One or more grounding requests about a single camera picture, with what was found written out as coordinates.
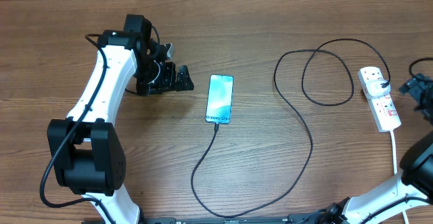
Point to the blue Galaxy smartphone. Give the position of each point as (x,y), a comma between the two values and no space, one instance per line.
(219,102)

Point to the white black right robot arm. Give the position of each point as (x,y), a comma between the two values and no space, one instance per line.
(411,184)

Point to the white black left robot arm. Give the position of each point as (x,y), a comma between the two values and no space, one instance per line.
(88,163)

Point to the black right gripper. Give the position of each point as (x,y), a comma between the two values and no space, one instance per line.
(416,86)

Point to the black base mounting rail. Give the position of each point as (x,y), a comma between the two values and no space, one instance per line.
(310,218)

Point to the white power strip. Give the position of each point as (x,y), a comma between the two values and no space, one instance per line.
(382,108)

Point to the white charger plug adapter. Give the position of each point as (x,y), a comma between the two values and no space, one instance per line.
(378,88)

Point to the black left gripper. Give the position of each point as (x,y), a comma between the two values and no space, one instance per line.
(169,82)

